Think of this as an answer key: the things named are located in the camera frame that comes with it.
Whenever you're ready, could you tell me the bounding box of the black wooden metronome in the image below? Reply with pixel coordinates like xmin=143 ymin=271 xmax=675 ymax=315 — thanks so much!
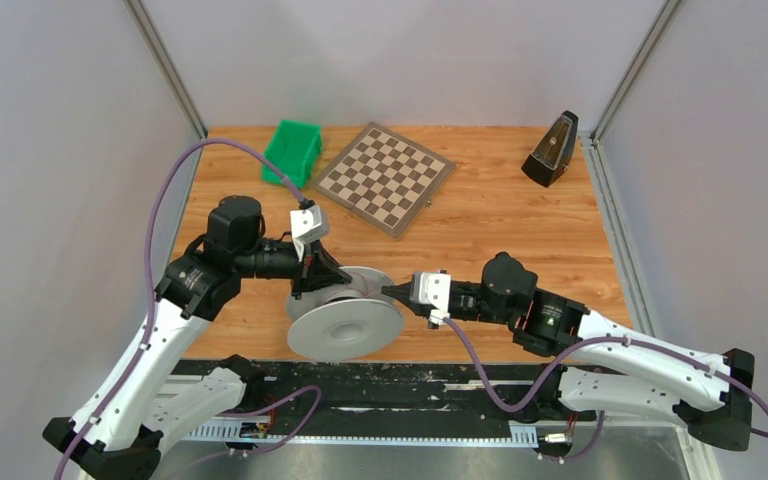
xmin=521 ymin=110 xmax=579 ymax=188

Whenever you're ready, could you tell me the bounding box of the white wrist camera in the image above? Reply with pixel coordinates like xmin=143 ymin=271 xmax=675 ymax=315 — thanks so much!
xmin=290 ymin=204 xmax=329 ymax=261
xmin=409 ymin=270 xmax=452 ymax=330

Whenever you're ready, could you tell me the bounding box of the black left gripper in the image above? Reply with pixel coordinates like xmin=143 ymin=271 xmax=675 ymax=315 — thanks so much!
xmin=235 ymin=235 xmax=352 ymax=299

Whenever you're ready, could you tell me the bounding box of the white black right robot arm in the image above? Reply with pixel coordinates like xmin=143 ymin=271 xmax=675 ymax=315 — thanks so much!
xmin=381 ymin=252 xmax=755 ymax=452

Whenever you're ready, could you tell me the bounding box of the green plastic bin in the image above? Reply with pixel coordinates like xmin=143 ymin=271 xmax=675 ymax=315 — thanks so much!
xmin=264 ymin=119 xmax=323 ymax=189

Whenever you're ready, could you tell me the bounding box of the left aluminium frame post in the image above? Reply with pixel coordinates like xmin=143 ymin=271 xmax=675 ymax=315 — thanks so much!
xmin=123 ymin=0 xmax=208 ymax=139

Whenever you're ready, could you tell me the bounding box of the thin red wire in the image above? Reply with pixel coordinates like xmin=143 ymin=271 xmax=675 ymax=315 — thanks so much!
xmin=330 ymin=274 xmax=389 ymax=305

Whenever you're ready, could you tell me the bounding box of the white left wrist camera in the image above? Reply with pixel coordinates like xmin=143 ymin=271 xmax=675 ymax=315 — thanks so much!
xmin=290 ymin=204 xmax=329 ymax=261

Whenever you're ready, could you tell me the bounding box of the slotted white cable duct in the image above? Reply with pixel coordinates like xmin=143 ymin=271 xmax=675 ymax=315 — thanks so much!
xmin=181 ymin=418 xmax=539 ymax=448

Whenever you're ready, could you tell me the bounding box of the right aluminium frame post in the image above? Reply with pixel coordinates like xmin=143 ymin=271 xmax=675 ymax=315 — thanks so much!
xmin=590 ymin=0 xmax=684 ymax=144

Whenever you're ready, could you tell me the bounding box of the white perforated cable spool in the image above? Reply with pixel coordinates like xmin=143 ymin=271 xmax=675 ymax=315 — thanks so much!
xmin=285 ymin=266 xmax=405 ymax=362

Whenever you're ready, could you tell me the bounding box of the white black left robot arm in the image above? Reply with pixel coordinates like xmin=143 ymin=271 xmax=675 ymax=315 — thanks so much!
xmin=43 ymin=196 xmax=350 ymax=479

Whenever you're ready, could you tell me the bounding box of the wooden chessboard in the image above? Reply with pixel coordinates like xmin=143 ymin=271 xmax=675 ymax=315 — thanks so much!
xmin=312 ymin=122 xmax=456 ymax=238

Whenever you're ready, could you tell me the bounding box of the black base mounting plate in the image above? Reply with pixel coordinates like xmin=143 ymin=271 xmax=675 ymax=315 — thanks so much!
xmin=199 ymin=360 xmax=597 ymax=440

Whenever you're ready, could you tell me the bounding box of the aluminium frame post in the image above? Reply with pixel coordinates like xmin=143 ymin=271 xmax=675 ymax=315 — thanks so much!
xmin=123 ymin=0 xmax=208 ymax=139
xmin=590 ymin=0 xmax=684 ymax=144

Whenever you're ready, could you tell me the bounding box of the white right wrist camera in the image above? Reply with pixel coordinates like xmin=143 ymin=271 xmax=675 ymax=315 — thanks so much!
xmin=409 ymin=270 xmax=452 ymax=330

